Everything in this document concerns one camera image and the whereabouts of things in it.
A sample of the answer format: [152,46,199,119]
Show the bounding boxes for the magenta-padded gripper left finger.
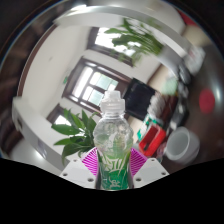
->
[59,147,100,190]

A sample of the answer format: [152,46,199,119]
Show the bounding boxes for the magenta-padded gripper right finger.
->
[129,147,170,190]

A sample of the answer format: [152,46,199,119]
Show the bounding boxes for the clear green-labelled drink bottle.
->
[92,89,135,191]

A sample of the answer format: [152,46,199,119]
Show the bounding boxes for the red plastic basket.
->
[138,124,167,158]

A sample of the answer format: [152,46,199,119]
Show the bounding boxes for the potted leafy plant white pot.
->
[50,108,101,165]
[103,17,165,68]

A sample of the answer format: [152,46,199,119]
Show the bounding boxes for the white cup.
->
[165,126,201,165]

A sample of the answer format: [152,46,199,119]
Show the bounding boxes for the dark-framed window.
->
[46,103,73,127]
[86,26,135,67]

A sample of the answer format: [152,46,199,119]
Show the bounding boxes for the dark tray of small cups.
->
[149,93,178,125]

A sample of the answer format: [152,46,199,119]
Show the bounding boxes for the black chair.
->
[122,77,156,121]

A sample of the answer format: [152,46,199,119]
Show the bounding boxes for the dark wooden double door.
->
[61,56,133,115]

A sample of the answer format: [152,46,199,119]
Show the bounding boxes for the flat round red coaster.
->
[198,88,217,115]

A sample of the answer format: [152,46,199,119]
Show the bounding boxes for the grey headphones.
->
[177,64,193,85]

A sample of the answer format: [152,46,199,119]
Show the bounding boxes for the red staircase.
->
[177,9,198,27]

